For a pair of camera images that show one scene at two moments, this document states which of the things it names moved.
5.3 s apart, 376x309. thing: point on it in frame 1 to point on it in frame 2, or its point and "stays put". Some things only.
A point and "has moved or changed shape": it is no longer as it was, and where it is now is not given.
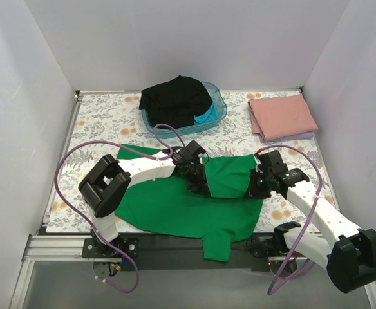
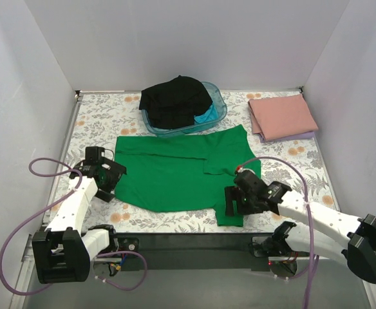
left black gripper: (197, 185) to (113, 179)
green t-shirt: (166, 205) has moved or changed shape
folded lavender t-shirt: (300, 136) stays put
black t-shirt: (175, 103) stays put
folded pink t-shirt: (277, 117) stays put
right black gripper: (253, 188) to (232, 204)
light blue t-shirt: (210, 114) stays put
